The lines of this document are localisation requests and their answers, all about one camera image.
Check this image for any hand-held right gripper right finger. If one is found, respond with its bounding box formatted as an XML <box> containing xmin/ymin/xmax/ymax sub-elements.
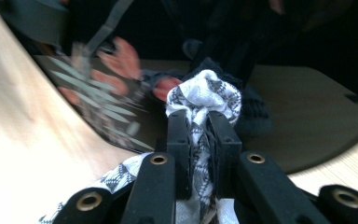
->
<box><xmin>206</xmin><ymin>110</ymin><xmax>243</xmax><ymax>201</ymax></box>

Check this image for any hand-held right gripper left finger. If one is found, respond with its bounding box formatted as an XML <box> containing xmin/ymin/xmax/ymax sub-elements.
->
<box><xmin>166</xmin><ymin>108</ymin><xmax>194</xmax><ymax>201</ymax></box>

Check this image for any white grey patterned cloth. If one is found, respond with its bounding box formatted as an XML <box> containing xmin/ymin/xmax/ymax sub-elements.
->
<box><xmin>38</xmin><ymin>68</ymin><xmax>243</xmax><ymax>224</ymax></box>

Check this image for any black floral print bag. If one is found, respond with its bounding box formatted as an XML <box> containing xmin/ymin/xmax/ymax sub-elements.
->
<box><xmin>34</xmin><ymin>35</ymin><xmax>358</xmax><ymax>175</ymax></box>

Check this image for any dark grey rounded object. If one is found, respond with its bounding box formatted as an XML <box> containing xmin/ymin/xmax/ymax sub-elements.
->
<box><xmin>0</xmin><ymin>0</ymin><xmax>73</xmax><ymax>48</ymax></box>

